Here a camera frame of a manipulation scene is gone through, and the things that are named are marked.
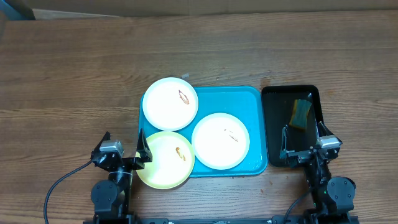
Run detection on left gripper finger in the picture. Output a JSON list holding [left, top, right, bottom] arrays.
[[98, 131, 111, 149], [136, 128, 152, 163]]

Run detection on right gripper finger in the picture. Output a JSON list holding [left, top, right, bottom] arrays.
[[317, 121, 333, 137], [279, 126, 289, 159]]

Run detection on green yellow sponge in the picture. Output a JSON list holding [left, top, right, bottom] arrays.
[[289, 99, 312, 130]]

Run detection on yellow plate with sauce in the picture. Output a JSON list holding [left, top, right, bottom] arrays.
[[136, 131, 195, 190]]

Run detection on white plate with sauce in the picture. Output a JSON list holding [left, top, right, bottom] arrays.
[[192, 113, 250, 170]]

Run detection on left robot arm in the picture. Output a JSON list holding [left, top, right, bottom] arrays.
[[91, 130, 152, 223]]

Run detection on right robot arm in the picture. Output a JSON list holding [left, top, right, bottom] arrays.
[[280, 121, 359, 223]]

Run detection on black plastic tray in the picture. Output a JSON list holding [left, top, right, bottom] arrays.
[[261, 85, 323, 167]]

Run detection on white plate upper left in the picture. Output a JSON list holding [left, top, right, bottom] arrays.
[[142, 77, 199, 131]]

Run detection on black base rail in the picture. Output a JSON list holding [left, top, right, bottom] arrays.
[[83, 214, 360, 224]]

